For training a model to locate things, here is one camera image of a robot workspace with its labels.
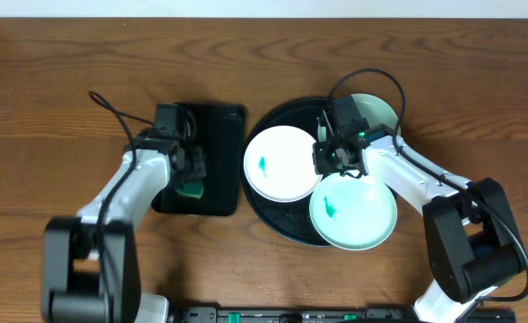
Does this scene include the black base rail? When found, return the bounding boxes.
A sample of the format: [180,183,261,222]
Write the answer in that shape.
[169,305,515,323]

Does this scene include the green sponge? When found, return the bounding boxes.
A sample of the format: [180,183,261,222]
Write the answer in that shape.
[174,179,204,199]

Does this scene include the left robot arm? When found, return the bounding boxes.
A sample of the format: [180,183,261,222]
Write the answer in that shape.
[40,127,205,322]

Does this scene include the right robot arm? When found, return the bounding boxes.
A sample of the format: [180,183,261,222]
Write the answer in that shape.
[313,124,528,322]

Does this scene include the black rectangular tray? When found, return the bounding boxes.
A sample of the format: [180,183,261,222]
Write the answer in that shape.
[151,102,245,216]

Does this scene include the mint green plate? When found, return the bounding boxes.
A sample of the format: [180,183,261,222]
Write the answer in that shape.
[309,174,398,251]
[334,93,398,128]

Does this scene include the black round tray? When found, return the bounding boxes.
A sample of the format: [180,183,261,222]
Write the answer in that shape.
[239,96,402,248]

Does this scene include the white plate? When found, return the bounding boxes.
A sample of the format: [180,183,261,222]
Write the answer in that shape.
[243,126,322,203]

